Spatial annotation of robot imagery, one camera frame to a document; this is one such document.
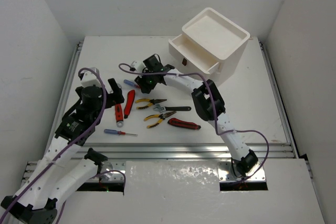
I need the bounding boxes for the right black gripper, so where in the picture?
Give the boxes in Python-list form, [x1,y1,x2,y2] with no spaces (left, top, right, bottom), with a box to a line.
[135,68,157,93]

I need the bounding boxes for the blue screwdriver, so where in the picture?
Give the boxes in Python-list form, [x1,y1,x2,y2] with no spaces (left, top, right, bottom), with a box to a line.
[123,79,140,89]
[103,129,137,137]

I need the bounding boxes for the white top drawer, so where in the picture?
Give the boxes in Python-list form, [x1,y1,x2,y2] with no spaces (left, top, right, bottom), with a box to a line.
[169,34,221,76]

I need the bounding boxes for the white drawer cabinet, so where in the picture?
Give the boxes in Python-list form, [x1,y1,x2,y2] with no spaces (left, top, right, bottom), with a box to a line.
[182,7,250,86]

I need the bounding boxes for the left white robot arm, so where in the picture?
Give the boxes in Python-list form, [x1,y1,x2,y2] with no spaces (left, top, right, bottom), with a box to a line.
[1,78,124,223]

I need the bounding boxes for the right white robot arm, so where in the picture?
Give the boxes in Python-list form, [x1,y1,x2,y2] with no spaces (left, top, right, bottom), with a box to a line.
[130,55,258,176]

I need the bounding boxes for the red utility knife left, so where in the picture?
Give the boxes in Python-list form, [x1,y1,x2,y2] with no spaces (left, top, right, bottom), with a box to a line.
[124,90,135,119]

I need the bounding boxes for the red adjustable wrench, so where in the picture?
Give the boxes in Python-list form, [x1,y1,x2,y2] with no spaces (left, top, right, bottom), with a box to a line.
[114,104,123,127]

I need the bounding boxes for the yellow pliers upper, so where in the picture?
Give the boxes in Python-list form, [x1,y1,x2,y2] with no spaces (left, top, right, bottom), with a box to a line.
[135,99,166,110]

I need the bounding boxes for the yellow pliers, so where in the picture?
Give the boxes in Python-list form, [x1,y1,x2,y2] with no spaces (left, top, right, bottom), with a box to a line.
[135,99,166,110]
[144,111,176,129]

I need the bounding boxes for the black adjustable wrench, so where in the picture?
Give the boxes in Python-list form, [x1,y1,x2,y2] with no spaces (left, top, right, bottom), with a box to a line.
[153,104,192,113]

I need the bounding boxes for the blue screwdriver front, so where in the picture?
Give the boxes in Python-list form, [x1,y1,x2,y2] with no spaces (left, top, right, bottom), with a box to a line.
[103,129,137,137]

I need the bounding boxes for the yellow pliers lower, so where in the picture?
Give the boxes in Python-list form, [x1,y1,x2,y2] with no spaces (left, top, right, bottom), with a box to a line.
[144,111,176,129]

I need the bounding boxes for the red black utility knife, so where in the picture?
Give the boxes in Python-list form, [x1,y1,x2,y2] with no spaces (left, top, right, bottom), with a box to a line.
[167,118,201,130]

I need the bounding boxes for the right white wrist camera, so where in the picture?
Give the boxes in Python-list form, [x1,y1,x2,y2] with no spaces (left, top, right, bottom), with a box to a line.
[131,60,145,72]

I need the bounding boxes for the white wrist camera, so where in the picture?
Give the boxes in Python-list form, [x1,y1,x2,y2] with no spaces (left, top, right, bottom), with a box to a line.
[131,60,145,72]
[79,70,101,88]

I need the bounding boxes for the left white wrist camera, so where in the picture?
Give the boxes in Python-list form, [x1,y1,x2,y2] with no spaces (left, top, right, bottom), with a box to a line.
[79,70,101,88]

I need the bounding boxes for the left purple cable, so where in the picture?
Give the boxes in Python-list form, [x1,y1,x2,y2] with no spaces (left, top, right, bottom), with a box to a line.
[0,68,127,224]

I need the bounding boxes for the purple cable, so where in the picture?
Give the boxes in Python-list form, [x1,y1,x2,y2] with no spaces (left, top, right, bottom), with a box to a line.
[118,62,270,183]
[0,68,127,224]

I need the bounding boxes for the aluminium table frame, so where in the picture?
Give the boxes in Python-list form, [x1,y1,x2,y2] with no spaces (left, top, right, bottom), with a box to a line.
[19,39,314,192]

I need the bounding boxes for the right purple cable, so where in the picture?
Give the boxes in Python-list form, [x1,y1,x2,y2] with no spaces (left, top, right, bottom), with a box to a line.
[118,62,270,183]

